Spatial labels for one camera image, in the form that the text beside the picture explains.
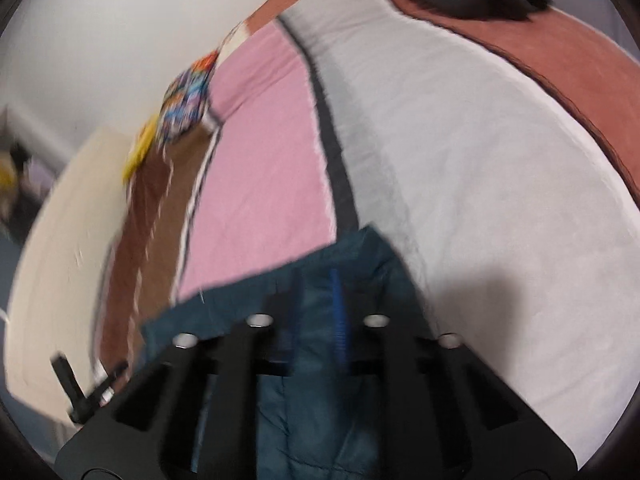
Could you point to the lavender hanging garment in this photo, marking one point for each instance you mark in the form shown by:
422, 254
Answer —
42, 177

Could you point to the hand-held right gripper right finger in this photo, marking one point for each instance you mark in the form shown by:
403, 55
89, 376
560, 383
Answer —
339, 310

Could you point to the yellow pillow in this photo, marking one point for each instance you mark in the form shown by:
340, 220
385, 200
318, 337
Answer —
140, 150

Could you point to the white headboard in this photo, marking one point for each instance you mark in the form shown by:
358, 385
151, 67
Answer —
60, 260

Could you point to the striped pink brown blanket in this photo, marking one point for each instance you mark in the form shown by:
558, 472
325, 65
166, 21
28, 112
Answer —
450, 160

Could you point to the teal quilted puffer jacket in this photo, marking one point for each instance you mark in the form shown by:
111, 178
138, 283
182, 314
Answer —
320, 410

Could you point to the colourful printed pillow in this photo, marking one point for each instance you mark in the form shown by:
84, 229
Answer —
185, 100

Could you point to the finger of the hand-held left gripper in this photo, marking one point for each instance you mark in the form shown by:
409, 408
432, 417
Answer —
82, 405

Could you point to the yellow hanging garment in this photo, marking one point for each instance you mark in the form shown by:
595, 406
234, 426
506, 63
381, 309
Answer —
6, 177

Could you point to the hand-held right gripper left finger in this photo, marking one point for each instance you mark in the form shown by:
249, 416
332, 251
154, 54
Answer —
285, 320

